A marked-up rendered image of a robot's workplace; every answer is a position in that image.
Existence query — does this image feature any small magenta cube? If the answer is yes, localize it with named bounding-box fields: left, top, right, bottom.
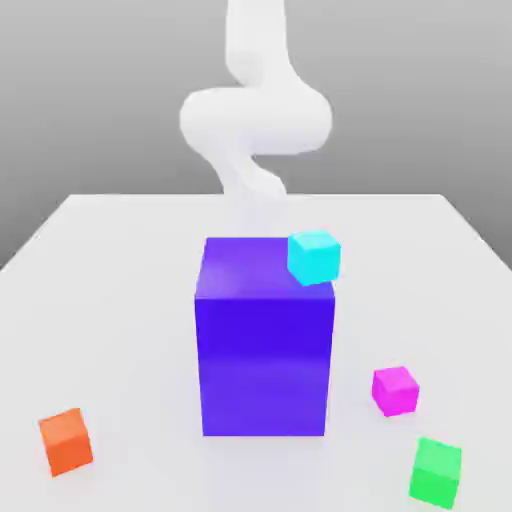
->
left=371, top=365, right=421, bottom=418

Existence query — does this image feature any small orange cube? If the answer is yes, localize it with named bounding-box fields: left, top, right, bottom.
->
left=37, top=407, right=95, bottom=478

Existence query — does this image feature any small cyan cube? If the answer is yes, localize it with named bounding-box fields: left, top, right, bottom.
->
left=286, top=229, right=342, bottom=288

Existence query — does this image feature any large purple box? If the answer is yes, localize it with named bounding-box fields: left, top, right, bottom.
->
left=194, top=236, right=336, bottom=438

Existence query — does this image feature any small green cube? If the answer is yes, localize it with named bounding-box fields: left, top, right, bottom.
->
left=408, top=436, right=463, bottom=511

